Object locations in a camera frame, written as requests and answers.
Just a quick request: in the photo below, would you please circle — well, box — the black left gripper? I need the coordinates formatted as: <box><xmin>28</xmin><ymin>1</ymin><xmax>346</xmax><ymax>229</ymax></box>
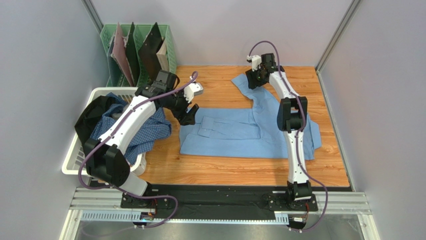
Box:
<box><xmin>162</xmin><ymin>86</ymin><xmax>199</xmax><ymax>126</ymax></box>

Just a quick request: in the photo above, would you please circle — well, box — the light blue long sleeve shirt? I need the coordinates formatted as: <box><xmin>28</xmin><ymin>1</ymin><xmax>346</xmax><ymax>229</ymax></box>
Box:
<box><xmin>178</xmin><ymin>73</ymin><xmax>323</xmax><ymax>161</ymax></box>

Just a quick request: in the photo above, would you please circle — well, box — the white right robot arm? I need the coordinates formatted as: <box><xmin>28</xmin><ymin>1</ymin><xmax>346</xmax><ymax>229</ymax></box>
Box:
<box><xmin>245</xmin><ymin>53</ymin><xmax>313</xmax><ymax>208</ymax></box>

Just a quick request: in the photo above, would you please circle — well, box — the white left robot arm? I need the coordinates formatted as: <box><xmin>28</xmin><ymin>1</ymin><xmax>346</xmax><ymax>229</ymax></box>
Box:
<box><xmin>78</xmin><ymin>70</ymin><xmax>204</xmax><ymax>199</ymax></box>

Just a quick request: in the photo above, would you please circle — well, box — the blue checkered shirt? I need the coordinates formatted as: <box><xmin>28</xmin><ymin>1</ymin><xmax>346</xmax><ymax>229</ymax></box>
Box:
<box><xmin>89</xmin><ymin>92</ymin><xmax>172</xmax><ymax>165</ymax></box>

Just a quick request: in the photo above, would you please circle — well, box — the green plastic file rack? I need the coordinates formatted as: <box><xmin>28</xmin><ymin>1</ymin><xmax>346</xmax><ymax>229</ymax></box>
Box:
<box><xmin>100</xmin><ymin>24</ymin><xmax>178</xmax><ymax>87</ymax></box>

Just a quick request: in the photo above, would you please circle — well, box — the beige board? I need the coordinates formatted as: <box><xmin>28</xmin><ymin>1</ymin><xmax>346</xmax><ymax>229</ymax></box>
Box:
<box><xmin>156</xmin><ymin>39</ymin><xmax>170</xmax><ymax>72</ymax></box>

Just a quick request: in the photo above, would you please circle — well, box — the black board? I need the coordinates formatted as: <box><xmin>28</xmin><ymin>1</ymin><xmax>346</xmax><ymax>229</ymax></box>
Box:
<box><xmin>138</xmin><ymin>22</ymin><xmax>164</xmax><ymax>81</ymax></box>

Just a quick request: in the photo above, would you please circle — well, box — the dark green board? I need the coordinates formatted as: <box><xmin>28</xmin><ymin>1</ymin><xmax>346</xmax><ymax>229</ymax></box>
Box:
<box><xmin>125</xmin><ymin>22</ymin><xmax>140</xmax><ymax>86</ymax></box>

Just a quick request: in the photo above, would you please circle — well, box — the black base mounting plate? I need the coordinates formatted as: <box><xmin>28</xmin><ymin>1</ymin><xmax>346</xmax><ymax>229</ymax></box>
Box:
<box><xmin>120</xmin><ymin>184</ymin><xmax>319</xmax><ymax>220</ymax></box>

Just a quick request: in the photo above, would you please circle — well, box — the pink board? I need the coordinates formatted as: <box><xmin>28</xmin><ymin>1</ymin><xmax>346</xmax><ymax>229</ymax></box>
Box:
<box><xmin>111</xmin><ymin>22</ymin><xmax>135</xmax><ymax>87</ymax></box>

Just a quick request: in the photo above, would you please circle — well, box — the black garment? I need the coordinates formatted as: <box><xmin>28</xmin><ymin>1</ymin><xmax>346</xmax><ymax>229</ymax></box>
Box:
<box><xmin>74</xmin><ymin>95</ymin><xmax>116</xmax><ymax>145</ymax></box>

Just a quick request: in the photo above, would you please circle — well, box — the right corner aluminium profile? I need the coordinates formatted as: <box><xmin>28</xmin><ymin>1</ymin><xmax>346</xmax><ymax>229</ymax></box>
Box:
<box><xmin>315</xmin><ymin>0</ymin><xmax>363</xmax><ymax>72</ymax></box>

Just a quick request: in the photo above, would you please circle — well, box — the corner aluminium profile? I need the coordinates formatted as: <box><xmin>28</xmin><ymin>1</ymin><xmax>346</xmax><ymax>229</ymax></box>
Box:
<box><xmin>81</xmin><ymin>0</ymin><xmax>104</xmax><ymax>34</ymax></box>
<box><xmin>315</xmin><ymin>0</ymin><xmax>363</xmax><ymax>72</ymax></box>

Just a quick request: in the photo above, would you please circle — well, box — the left corner aluminium profile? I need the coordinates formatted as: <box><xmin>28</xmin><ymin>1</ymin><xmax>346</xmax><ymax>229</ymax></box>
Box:
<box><xmin>81</xmin><ymin>0</ymin><xmax>104</xmax><ymax>34</ymax></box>

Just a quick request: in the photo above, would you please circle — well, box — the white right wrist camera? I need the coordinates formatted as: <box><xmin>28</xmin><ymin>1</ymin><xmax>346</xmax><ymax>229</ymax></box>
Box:
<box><xmin>246</xmin><ymin>55</ymin><xmax>262</xmax><ymax>72</ymax></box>

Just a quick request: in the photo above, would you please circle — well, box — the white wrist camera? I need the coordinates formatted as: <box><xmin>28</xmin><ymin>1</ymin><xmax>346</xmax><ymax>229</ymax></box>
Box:
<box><xmin>246</xmin><ymin>55</ymin><xmax>262</xmax><ymax>72</ymax></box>
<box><xmin>183</xmin><ymin>82</ymin><xmax>204</xmax><ymax>103</ymax></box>

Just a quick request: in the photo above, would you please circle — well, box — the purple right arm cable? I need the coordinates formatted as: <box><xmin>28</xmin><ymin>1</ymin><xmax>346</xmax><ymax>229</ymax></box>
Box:
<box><xmin>247</xmin><ymin>40</ymin><xmax>330</xmax><ymax>233</ymax></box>

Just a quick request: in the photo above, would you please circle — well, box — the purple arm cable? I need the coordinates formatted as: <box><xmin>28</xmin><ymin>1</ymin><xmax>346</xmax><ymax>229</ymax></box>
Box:
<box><xmin>247</xmin><ymin>40</ymin><xmax>330</xmax><ymax>233</ymax></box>
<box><xmin>77</xmin><ymin>70</ymin><xmax>200</xmax><ymax>229</ymax></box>

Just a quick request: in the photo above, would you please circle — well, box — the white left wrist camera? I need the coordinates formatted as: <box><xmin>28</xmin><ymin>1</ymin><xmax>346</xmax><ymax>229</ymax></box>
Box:
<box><xmin>183</xmin><ymin>82</ymin><xmax>204</xmax><ymax>103</ymax></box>

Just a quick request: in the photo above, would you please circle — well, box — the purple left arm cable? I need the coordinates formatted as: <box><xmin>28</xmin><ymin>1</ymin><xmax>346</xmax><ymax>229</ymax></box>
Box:
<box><xmin>77</xmin><ymin>70</ymin><xmax>200</xmax><ymax>229</ymax></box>

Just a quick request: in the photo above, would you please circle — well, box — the aluminium frame rail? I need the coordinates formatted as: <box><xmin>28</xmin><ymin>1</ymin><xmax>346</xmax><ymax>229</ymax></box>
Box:
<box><xmin>67</xmin><ymin>187</ymin><xmax>380</xmax><ymax>240</ymax></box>

